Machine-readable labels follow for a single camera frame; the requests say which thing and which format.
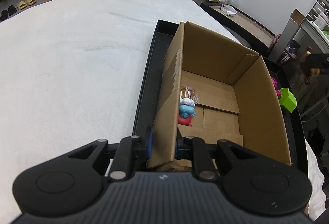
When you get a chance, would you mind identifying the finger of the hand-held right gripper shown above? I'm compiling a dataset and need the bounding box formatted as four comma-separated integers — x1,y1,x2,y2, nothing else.
307,53,329,69

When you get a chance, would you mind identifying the blue figure toy white hat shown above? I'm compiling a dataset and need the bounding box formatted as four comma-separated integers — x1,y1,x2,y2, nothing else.
177,98,196,127

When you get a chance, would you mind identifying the brown cardboard box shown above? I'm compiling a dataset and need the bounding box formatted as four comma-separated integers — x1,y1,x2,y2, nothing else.
146,21,293,172

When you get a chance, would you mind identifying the green plastic cube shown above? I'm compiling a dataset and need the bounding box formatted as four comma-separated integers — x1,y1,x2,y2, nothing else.
279,87,298,114

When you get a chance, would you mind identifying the small clear toy mug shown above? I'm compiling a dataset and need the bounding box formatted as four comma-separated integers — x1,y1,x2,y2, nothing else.
180,86,199,105

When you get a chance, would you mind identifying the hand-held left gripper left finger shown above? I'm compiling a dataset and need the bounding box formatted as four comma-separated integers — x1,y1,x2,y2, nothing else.
67,126,155,181

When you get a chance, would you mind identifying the grey desktop drawer organiser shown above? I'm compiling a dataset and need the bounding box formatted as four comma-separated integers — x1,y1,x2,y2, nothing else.
307,0,329,31

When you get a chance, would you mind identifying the pink bear toy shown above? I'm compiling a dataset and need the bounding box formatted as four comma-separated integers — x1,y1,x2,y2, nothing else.
270,77,283,98

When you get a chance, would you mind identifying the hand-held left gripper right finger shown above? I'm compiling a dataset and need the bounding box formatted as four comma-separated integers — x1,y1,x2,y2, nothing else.
175,135,261,180

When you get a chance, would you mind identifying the white face mask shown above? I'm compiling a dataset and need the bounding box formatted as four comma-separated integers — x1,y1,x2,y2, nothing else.
219,4,237,16

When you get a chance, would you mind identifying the grey desk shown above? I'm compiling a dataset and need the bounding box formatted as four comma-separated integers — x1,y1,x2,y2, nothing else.
270,9,329,65

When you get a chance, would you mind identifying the black shallow tray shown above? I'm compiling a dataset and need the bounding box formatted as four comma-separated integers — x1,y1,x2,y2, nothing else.
131,19,309,181

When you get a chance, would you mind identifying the black tray with brown liner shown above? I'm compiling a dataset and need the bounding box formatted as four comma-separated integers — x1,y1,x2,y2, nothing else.
200,2,275,53

